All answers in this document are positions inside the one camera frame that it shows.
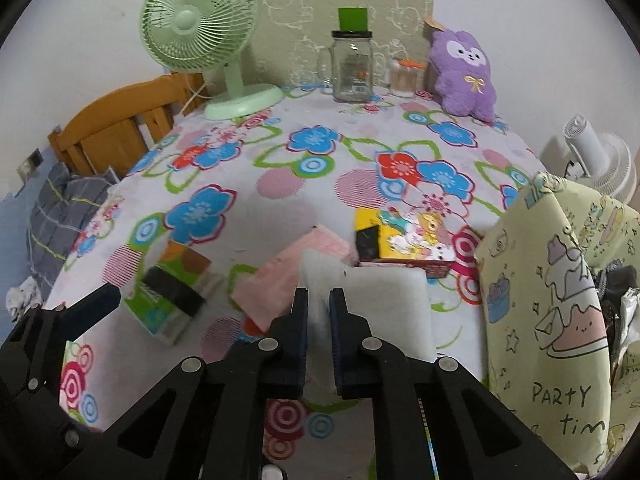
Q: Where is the black fuzzy sock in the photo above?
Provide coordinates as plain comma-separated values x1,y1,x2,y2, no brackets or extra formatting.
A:
594,259,638,306

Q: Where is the green tissue pack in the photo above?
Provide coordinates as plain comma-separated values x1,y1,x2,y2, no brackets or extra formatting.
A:
125,240,224,344

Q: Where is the grey plaid pillow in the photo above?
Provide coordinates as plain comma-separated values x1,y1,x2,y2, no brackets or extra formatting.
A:
27,162,118,302

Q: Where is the yellow cartoon storage box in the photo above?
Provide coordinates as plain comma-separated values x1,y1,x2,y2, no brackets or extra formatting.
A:
475,172,639,477

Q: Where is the pink cloth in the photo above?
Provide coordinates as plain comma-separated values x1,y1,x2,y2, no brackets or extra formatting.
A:
231,226,356,333

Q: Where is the wooden chair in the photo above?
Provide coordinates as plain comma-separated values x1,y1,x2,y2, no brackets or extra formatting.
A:
49,72,207,177

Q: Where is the red yellow snack box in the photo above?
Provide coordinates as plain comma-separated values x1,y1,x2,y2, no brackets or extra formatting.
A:
354,208,456,278

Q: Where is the floral tablecloth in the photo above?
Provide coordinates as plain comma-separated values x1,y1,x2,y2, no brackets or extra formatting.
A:
47,86,542,479

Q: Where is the white clip fan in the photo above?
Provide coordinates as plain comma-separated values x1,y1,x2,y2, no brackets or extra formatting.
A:
559,114,638,205

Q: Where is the green desk fan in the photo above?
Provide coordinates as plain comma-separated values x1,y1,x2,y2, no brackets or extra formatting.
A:
140,0,284,120

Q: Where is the cotton swab container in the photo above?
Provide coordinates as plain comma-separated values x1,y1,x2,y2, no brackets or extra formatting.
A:
388,58,426,99

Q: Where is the purple plush bunny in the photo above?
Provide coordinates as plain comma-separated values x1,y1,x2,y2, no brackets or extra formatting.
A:
430,29,497,124

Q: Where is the glass mason jar mug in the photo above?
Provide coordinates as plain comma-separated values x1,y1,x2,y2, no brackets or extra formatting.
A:
317,30,374,103

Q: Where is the green patterned cardboard panel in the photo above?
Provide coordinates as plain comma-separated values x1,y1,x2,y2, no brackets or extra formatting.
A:
242,0,435,86

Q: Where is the green cup behind jar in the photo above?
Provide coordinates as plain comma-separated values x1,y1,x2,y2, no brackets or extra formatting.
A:
337,6,369,32

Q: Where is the wall power outlet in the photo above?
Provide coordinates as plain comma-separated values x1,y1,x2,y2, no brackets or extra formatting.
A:
17,148,43,183

